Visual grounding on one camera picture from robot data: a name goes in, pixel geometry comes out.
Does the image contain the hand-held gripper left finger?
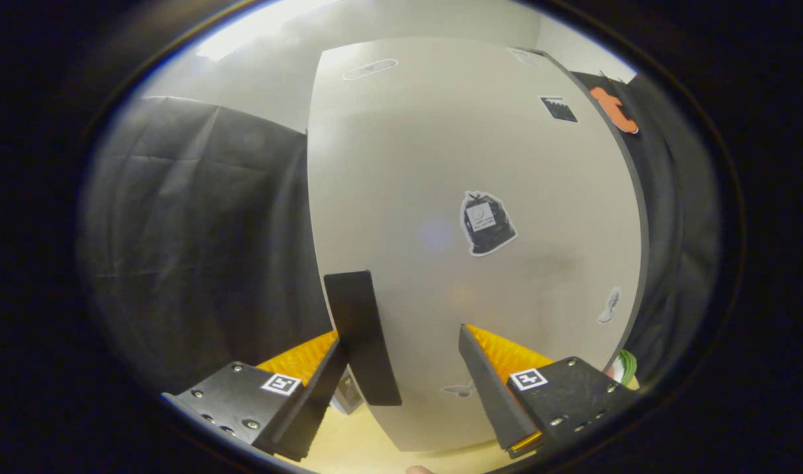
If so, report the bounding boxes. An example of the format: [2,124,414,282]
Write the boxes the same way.
[162,330,350,463]

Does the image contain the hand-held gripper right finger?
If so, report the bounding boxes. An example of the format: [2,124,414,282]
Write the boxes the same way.
[457,324,640,460]

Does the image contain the black door handle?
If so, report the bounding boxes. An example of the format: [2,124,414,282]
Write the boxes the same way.
[324,270,403,407]

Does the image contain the grey shoe cabinet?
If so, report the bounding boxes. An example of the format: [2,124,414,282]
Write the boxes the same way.
[527,47,651,369]

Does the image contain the white shoe cabinet door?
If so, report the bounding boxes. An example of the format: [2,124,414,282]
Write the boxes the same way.
[307,36,642,454]

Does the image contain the grey portrait cover book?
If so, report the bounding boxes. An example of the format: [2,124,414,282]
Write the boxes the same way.
[332,372,364,415]

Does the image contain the green striped object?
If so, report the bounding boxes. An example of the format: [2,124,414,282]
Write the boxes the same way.
[606,349,638,388]

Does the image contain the black backdrop cloth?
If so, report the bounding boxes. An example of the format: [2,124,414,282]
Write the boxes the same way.
[79,71,721,396]

